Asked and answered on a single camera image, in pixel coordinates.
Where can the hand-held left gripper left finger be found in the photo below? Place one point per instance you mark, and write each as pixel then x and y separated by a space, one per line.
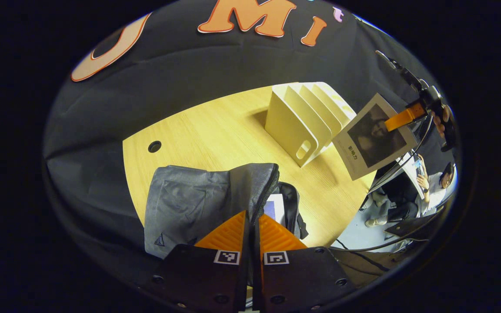
pixel 198 278

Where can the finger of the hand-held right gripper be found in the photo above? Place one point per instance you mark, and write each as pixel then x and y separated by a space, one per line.
pixel 405 116

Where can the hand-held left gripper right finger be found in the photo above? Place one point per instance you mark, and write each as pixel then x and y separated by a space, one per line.
pixel 307 278

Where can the white portrait cover book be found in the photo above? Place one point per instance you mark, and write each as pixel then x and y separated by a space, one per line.
pixel 372 143

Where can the blue cover book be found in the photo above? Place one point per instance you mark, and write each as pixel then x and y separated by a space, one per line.
pixel 276 208

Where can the grey schoolbag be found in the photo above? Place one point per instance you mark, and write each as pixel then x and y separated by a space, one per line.
pixel 181 204

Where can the white bookshelf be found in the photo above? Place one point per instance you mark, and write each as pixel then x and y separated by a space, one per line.
pixel 285 121

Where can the white side desk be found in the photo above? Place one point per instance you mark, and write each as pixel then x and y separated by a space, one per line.
pixel 412 174

